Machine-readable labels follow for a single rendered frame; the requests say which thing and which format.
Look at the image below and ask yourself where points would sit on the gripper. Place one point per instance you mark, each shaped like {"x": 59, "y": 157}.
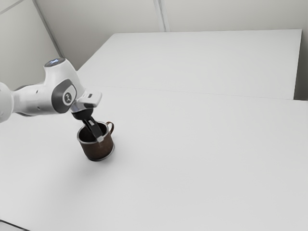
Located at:
{"x": 81, "y": 114}

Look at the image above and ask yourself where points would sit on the brown metal mug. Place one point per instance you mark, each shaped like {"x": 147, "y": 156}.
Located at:
{"x": 98, "y": 146}

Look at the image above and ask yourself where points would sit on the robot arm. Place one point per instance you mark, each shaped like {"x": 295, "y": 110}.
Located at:
{"x": 41, "y": 97}

